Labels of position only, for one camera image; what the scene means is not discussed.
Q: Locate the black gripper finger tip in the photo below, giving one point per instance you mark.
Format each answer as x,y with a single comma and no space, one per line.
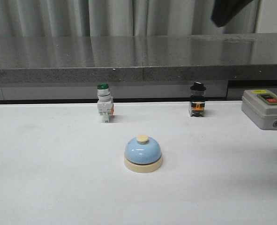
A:
224,10

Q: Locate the blue call bell cream base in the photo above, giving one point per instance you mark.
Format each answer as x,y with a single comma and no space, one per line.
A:
143,154

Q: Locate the grey stone counter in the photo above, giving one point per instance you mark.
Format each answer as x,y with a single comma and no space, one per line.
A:
68,69

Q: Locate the grey curtain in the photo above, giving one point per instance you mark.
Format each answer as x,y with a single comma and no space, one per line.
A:
54,18

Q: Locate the black rotary selector switch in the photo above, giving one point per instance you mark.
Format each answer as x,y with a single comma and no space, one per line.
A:
197,100

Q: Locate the grey push button switch box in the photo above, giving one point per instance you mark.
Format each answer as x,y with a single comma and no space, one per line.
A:
261,107

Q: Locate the green pushbutton switch white body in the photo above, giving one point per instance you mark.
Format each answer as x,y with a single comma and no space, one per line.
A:
105,104

